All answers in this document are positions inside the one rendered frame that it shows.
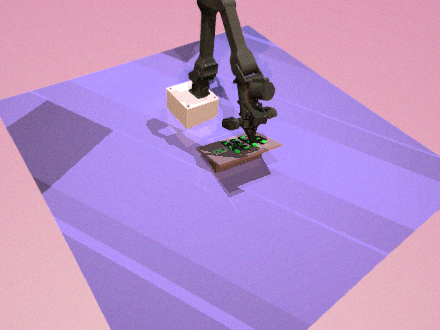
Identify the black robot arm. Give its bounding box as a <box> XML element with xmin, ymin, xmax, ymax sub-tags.
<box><xmin>188</xmin><ymin>0</ymin><xmax>275</xmax><ymax>126</ymax></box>

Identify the grey switch panel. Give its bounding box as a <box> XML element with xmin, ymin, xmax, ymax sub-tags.
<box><xmin>197</xmin><ymin>132</ymin><xmax>282</xmax><ymax>173</ymax></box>

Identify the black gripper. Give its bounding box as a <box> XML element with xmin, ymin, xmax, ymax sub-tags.
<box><xmin>222</xmin><ymin>98</ymin><xmax>277</xmax><ymax>142</ymax></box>

